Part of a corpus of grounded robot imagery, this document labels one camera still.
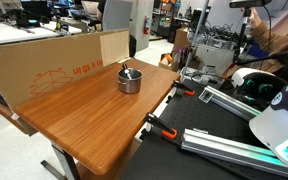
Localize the black sleeved cable bundle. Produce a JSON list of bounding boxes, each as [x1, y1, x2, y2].
[[233, 49, 288, 67]]

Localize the silver metal pole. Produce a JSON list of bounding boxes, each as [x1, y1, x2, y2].
[[183, 0, 211, 80]]

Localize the white work table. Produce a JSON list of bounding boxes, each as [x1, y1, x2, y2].
[[0, 21, 83, 47]]

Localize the white electronics box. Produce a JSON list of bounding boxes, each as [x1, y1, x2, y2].
[[195, 43, 236, 75]]

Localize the brown sleeved person forearm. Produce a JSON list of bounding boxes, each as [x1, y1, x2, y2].
[[250, 19, 288, 74]]

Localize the black perforated breadboard table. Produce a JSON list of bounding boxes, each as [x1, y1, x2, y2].
[[120, 78, 288, 180]]

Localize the small stainless steel pot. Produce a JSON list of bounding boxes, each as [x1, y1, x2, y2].
[[117, 68, 144, 95]]

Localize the large brown cardboard box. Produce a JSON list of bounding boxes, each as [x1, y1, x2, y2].
[[0, 28, 131, 113]]

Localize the black dry erase marker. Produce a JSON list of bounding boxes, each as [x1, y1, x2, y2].
[[121, 63, 134, 80]]

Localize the silver aluminium extrusion rail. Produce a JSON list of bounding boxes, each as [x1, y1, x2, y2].
[[180, 128, 288, 180], [198, 85, 262, 122]]

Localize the white VR headset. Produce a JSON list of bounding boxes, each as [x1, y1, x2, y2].
[[231, 67, 288, 112]]

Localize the black computer monitor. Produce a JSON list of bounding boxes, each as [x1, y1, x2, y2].
[[19, 0, 54, 20]]

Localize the black camera stand pole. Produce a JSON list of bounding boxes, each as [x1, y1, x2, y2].
[[232, 7, 252, 66]]

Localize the red fire extinguisher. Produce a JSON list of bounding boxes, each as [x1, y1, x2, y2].
[[142, 14, 151, 36]]

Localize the black camera on stand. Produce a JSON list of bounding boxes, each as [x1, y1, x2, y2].
[[229, 0, 273, 9]]

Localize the grey metal table leg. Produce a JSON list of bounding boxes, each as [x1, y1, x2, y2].
[[39, 142, 82, 180]]

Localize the black clamp with orange handle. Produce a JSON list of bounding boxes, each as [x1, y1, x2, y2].
[[171, 80, 196, 97], [143, 112, 179, 140]]

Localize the person hand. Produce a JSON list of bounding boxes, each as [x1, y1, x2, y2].
[[249, 7, 263, 30]]

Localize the small brown cardboard box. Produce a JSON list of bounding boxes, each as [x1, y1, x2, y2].
[[172, 27, 192, 51]]

